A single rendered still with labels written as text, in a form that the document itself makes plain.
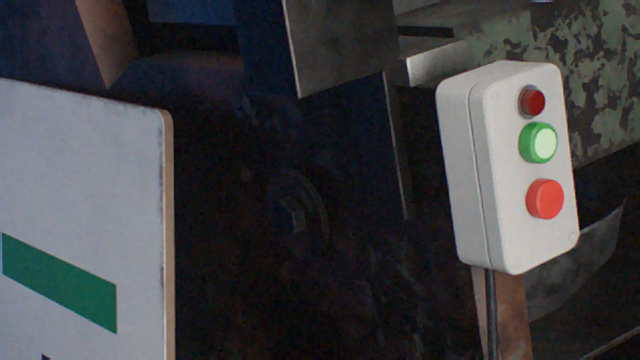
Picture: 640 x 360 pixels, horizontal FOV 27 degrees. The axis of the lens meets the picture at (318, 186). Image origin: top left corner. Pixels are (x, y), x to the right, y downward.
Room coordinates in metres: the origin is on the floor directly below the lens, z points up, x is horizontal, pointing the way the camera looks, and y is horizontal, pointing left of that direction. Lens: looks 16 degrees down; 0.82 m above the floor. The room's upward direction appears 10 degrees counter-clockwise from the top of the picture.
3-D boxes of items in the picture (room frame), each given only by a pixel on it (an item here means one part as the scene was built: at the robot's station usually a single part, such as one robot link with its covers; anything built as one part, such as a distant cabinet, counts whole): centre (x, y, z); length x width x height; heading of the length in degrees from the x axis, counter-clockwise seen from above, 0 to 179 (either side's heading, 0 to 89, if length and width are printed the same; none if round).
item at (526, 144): (0.86, -0.15, 0.58); 0.03 x 0.01 x 0.03; 126
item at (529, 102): (0.86, -0.15, 0.61); 0.02 x 0.01 x 0.02; 126
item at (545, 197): (0.86, -0.15, 0.54); 0.03 x 0.01 x 0.03; 126
